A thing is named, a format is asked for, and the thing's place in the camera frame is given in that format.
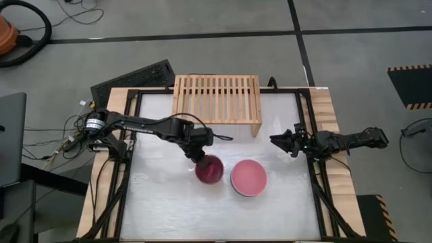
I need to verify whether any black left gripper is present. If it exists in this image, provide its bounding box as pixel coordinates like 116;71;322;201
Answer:
184;123;215;171

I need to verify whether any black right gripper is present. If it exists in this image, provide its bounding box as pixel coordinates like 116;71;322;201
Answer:
269;123;317;158

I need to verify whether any maroon bowl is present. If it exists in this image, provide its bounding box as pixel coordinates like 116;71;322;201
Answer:
194;154;225;185

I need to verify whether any pink bowl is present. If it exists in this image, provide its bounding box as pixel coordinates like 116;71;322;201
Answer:
231;159;268;196

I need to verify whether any slatted wooden shelf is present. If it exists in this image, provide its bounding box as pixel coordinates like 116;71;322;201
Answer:
171;74;263;138

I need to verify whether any black hazard striped mat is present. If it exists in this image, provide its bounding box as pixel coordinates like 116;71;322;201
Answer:
356;194;399;242
387;63;432;111

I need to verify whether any black side stand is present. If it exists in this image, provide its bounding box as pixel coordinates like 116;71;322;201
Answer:
0;163;88;243

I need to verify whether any grey laptop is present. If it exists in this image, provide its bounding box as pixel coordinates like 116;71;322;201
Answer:
0;92;28;188

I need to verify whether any orange vacuum cleaner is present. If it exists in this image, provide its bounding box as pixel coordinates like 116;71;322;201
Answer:
0;15;22;57

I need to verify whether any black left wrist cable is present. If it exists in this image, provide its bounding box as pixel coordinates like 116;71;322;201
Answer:
175;113;234;142

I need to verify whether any black aluminium table frame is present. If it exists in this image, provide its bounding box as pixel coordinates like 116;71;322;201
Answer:
80;88;365;242

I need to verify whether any black cable loop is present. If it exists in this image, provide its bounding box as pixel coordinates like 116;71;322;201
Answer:
399;117;432;175

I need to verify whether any tangled cable bundle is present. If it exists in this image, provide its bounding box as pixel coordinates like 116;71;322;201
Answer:
22;107;102;171

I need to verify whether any thin black floor cable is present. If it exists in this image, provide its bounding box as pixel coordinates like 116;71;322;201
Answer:
20;0;105;33

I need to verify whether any black vacuum hose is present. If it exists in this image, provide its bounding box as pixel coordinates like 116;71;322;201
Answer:
0;0;53;68

